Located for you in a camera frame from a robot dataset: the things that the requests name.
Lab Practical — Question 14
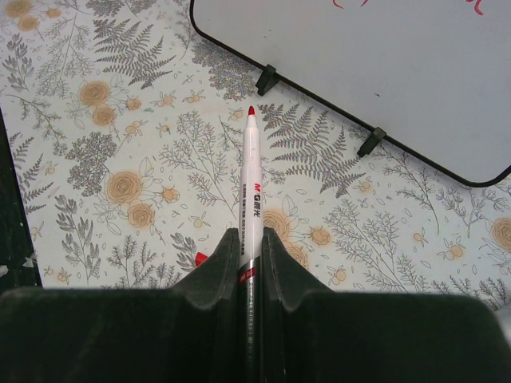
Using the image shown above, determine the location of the black front mounting rail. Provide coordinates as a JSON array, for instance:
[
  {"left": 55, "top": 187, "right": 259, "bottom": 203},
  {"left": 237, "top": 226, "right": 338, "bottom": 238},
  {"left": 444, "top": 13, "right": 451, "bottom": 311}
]
[{"left": 1, "top": 123, "right": 42, "bottom": 292}]

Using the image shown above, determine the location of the red marker cap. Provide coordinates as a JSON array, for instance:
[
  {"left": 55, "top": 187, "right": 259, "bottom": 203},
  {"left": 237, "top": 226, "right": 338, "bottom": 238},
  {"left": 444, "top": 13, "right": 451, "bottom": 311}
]
[{"left": 195, "top": 252, "right": 208, "bottom": 267}]

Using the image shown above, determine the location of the white board with black frame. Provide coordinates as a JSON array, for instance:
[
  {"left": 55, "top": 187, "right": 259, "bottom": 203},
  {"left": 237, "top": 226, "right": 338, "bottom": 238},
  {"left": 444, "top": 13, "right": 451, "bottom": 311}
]
[{"left": 190, "top": 1, "right": 510, "bottom": 187}]

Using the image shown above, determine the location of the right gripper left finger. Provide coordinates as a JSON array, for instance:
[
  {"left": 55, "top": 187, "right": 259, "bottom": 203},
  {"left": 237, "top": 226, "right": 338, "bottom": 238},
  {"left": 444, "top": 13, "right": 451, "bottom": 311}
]
[{"left": 1, "top": 229, "right": 241, "bottom": 382}]

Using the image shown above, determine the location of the white marker pen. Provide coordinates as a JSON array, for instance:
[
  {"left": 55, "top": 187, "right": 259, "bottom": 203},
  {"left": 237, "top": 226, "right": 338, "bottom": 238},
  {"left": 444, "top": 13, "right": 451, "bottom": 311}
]
[{"left": 238, "top": 105, "right": 265, "bottom": 296}]

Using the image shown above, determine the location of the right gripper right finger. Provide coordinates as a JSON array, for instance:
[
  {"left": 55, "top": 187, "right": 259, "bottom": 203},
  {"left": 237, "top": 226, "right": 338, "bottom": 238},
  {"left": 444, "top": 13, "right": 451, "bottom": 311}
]
[{"left": 263, "top": 228, "right": 510, "bottom": 382}]

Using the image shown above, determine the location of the floral patterned table mat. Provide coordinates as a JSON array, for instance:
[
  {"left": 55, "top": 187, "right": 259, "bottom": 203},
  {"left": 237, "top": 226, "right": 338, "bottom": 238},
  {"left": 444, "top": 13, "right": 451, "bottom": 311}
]
[{"left": 1, "top": 1, "right": 510, "bottom": 310}]

